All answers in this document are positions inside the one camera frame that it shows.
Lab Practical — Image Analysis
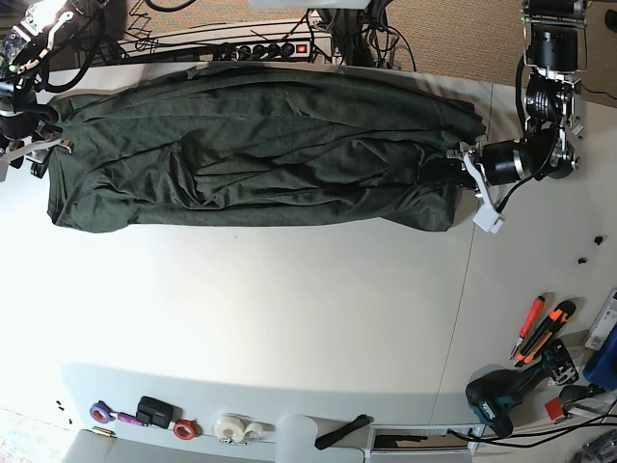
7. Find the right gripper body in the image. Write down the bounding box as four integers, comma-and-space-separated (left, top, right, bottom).
1, 130, 73, 182

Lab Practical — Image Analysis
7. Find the black action camera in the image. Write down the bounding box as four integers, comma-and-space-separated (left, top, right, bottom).
135, 396, 174, 429

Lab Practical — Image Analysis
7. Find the black marker pen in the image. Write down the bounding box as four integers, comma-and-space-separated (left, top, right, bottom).
314, 414, 372, 450

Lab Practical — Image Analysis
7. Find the red tape roll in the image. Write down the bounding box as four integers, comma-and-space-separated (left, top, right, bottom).
173, 420, 197, 441

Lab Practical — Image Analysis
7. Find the black orange utility knife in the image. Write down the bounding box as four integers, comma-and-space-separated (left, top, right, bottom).
514, 300, 577, 368

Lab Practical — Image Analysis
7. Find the blue box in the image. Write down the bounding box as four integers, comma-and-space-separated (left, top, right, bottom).
583, 329, 616, 391

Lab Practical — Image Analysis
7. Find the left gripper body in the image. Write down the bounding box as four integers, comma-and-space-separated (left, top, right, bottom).
446, 140, 530, 234

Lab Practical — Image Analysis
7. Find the teal cordless drill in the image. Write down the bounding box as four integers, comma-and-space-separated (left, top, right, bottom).
466, 339, 579, 438

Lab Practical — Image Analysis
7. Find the white tape roll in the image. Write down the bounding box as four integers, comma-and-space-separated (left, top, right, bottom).
212, 414, 274, 445

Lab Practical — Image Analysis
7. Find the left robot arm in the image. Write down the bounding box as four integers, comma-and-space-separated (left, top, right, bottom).
419, 1, 588, 233

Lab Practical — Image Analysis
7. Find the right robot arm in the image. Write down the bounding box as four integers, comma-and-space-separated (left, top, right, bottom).
1, 1, 107, 180

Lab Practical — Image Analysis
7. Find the dark green t-shirt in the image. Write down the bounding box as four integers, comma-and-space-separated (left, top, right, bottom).
47, 65, 486, 233

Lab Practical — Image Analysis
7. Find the white power strip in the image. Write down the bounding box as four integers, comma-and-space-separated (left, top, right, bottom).
212, 41, 311, 63

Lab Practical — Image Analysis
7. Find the purple tape roll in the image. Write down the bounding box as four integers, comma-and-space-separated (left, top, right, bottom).
90, 400, 113, 424

